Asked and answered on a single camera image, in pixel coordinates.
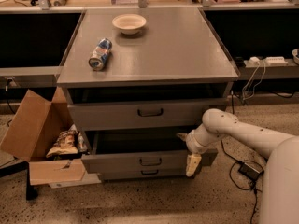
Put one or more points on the blue soda can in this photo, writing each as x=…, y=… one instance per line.
x=100, y=54

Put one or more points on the grey bottom drawer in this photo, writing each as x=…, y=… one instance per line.
x=142, y=174

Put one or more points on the white bowl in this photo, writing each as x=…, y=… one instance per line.
x=129, y=24

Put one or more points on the chip bag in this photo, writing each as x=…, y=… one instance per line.
x=64, y=145

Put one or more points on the grey top drawer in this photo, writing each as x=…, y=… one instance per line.
x=137, y=114

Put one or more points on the brown cardboard box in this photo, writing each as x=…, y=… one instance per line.
x=31, y=134

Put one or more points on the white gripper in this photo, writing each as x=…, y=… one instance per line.
x=192, y=144

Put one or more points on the grey drawer cabinet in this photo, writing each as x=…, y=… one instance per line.
x=174, y=57

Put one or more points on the black power adapter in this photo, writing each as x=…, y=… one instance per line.
x=249, y=172

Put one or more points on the grey drawer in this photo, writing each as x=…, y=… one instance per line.
x=142, y=174
x=117, y=151
x=137, y=114

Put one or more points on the white power strip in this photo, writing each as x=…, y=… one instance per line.
x=268, y=61

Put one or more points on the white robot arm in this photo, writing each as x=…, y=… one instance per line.
x=280, y=197

